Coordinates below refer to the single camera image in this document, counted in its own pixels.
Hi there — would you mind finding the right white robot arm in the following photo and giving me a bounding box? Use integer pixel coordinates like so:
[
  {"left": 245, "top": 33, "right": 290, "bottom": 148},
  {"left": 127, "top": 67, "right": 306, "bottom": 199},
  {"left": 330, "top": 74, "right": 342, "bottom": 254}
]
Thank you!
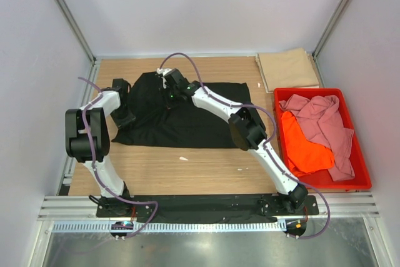
[{"left": 162, "top": 79, "right": 308, "bottom": 214}]

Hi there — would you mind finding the left aluminium frame post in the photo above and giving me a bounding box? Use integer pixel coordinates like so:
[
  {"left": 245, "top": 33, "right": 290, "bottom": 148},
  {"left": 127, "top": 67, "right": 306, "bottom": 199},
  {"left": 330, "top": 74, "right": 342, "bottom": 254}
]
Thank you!
[{"left": 54, "top": 0, "right": 96, "bottom": 65}]

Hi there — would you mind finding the orange t-shirt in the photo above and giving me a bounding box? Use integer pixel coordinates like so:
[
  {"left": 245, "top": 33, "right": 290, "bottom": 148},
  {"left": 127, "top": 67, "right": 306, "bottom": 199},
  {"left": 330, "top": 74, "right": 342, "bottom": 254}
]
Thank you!
[{"left": 281, "top": 111, "right": 334, "bottom": 177}]

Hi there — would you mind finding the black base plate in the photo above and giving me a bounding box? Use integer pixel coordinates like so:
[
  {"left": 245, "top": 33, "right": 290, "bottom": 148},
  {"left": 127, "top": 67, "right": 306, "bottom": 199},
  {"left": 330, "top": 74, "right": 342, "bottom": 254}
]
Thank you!
[{"left": 95, "top": 193, "right": 320, "bottom": 224}]

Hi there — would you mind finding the right aluminium frame post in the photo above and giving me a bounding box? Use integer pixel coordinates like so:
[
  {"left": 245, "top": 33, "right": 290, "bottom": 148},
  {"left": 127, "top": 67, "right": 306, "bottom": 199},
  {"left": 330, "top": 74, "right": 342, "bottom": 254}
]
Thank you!
[{"left": 312, "top": 0, "right": 352, "bottom": 61}]

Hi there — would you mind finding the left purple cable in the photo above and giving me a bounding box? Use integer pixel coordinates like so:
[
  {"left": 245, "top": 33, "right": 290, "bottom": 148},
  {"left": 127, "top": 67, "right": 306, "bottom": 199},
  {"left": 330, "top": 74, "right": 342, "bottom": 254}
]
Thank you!
[{"left": 77, "top": 76, "right": 159, "bottom": 238}]

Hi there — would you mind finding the aluminium frame post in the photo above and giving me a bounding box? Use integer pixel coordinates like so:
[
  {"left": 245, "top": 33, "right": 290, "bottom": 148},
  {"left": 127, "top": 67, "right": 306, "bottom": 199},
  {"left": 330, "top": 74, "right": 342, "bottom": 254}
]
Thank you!
[
  {"left": 54, "top": 0, "right": 96, "bottom": 65},
  {"left": 312, "top": 0, "right": 352, "bottom": 61}
]

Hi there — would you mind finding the pink t-shirt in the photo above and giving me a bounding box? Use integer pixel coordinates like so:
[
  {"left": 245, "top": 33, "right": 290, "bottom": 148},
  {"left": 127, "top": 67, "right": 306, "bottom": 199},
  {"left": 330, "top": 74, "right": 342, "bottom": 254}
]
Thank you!
[{"left": 279, "top": 94, "right": 355, "bottom": 181}]

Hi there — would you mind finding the purple cable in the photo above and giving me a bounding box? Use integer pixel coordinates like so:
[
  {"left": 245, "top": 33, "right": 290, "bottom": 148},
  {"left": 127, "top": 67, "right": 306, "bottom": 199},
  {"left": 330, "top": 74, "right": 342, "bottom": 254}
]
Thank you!
[
  {"left": 157, "top": 52, "right": 332, "bottom": 241},
  {"left": 77, "top": 76, "right": 159, "bottom": 238}
]

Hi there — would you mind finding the red plastic bin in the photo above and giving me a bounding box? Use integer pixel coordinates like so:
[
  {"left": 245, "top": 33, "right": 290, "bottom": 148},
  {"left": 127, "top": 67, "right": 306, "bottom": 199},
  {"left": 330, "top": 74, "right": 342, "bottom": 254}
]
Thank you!
[{"left": 274, "top": 88, "right": 372, "bottom": 190}]

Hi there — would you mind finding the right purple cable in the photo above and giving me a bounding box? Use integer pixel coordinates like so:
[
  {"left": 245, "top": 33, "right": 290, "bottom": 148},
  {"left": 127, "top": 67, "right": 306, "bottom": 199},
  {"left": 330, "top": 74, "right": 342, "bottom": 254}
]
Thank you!
[{"left": 157, "top": 52, "right": 332, "bottom": 241}]

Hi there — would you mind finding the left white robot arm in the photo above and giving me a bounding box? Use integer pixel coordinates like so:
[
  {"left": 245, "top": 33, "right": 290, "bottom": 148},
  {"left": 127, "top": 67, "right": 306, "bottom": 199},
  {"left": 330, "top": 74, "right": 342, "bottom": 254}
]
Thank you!
[{"left": 64, "top": 89, "right": 134, "bottom": 217}]

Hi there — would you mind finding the folded beige t-shirt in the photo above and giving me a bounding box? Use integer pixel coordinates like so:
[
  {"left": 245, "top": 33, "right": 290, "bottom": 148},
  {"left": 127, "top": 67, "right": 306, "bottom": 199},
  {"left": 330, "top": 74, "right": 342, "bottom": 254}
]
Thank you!
[{"left": 255, "top": 48, "right": 320, "bottom": 93}]

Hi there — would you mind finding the black t-shirt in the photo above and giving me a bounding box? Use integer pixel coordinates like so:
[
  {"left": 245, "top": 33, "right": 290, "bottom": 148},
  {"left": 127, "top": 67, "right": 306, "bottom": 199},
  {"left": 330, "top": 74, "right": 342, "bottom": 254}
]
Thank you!
[{"left": 112, "top": 72, "right": 236, "bottom": 149}]

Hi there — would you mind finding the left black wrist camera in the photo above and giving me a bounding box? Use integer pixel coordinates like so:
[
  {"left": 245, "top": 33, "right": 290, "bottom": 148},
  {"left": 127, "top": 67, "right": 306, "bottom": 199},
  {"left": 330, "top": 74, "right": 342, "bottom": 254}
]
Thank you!
[{"left": 111, "top": 78, "right": 131, "bottom": 101}]

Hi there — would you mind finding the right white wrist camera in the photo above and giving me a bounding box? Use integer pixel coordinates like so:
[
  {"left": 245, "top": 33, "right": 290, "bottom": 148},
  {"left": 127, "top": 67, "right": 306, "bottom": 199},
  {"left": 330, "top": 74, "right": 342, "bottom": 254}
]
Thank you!
[{"left": 156, "top": 68, "right": 189, "bottom": 89}]

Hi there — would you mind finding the white slotted cable duct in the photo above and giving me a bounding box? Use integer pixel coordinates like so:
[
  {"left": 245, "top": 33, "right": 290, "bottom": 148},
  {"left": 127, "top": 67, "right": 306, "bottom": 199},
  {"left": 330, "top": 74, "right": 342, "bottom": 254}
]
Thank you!
[{"left": 52, "top": 219, "right": 286, "bottom": 234}]

